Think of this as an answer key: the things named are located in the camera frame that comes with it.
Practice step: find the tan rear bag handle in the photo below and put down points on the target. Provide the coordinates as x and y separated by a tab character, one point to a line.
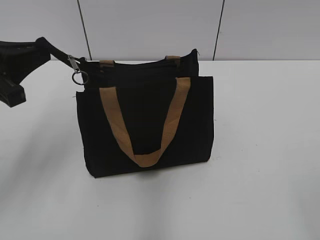
112	63

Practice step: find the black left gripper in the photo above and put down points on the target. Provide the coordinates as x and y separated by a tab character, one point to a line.
18	60

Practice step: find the tan bag handle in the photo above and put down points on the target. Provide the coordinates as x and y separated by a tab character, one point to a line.
112	63
144	118

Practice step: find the black canvas tote bag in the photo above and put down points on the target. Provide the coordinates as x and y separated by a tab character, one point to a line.
194	138

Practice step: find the tan front bag handle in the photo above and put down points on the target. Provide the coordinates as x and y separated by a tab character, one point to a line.
144	118

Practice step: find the silver zipper pull with ring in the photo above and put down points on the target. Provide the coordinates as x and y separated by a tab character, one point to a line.
76	69

